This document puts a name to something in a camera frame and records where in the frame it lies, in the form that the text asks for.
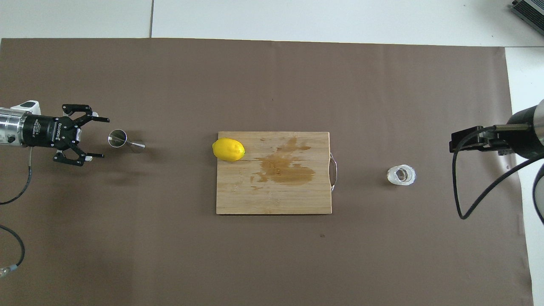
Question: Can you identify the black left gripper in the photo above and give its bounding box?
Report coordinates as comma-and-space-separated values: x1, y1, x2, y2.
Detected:
23, 103, 110, 167

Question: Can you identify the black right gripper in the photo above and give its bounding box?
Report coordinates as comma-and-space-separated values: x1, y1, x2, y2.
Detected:
450, 105, 535, 160

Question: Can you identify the steel double jigger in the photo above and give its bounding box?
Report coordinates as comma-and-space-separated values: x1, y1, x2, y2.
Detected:
108, 129, 146, 154

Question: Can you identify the small clear glass cup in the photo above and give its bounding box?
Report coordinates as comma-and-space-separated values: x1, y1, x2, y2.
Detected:
386, 164, 417, 186

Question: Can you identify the grey ribbed metal device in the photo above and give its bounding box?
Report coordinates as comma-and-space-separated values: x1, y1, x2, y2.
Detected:
510, 0, 544, 24

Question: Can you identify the yellow lemon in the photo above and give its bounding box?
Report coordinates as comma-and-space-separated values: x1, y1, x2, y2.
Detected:
212, 138, 246, 162

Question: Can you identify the brown paper table mat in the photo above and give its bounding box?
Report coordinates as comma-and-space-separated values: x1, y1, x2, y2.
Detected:
0, 37, 534, 306

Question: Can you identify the wooden cutting board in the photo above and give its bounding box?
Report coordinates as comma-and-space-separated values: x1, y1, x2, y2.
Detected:
216, 131, 338, 215

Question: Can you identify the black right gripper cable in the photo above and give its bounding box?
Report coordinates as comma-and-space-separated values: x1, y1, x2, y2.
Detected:
452, 125, 544, 220

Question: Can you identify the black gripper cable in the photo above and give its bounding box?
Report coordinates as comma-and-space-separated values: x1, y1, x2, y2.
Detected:
452, 125, 544, 220
0, 148, 34, 205

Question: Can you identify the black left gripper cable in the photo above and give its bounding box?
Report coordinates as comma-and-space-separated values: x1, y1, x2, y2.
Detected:
0, 148, 34, 205

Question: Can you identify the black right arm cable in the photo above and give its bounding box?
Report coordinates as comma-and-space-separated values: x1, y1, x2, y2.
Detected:
533, 164, 544, 225

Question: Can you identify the black cable with metal connector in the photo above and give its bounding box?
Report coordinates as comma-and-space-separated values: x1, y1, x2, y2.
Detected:
0, 224, 26, 278

